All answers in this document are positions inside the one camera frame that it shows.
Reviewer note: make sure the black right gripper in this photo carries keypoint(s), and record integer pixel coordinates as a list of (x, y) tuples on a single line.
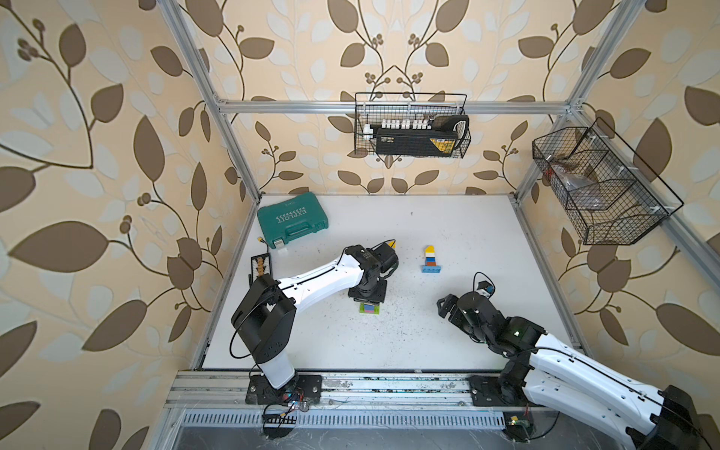
[(454, 316)]

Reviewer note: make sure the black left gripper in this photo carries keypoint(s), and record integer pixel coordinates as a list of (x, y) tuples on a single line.
[(361, 298)]

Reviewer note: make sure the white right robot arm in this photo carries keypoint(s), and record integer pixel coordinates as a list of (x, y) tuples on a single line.
[(542, 370)]

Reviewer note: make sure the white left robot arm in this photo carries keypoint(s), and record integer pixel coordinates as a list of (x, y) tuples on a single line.
[(264, 319)]

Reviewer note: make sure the green plastic tool case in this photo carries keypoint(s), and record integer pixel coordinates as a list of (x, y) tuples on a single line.
[(287, 221)]

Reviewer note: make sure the black parallel charging board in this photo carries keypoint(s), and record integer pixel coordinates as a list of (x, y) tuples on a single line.
[(260, 265)]

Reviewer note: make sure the black battery charger in basket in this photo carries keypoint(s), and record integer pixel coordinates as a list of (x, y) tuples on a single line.
[(446, 136)]

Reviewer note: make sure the plastic bag in basket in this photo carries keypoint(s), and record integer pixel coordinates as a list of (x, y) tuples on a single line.
[(568, 183)]

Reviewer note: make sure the red black cable yellow plug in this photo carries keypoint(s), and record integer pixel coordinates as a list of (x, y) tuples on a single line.
[(267, 246)]

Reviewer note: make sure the black wire basket back wall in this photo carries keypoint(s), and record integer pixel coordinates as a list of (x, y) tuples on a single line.
[(371, 107)]

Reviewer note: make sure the black wire basket wall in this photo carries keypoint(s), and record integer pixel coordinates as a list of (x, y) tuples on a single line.
[(632, 198), (371, 107)]

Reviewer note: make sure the black wire basket right wall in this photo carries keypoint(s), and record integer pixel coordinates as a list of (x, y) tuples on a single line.
[(632, 198)]

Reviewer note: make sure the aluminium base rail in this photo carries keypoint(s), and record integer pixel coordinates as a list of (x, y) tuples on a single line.
[(378, 401)]

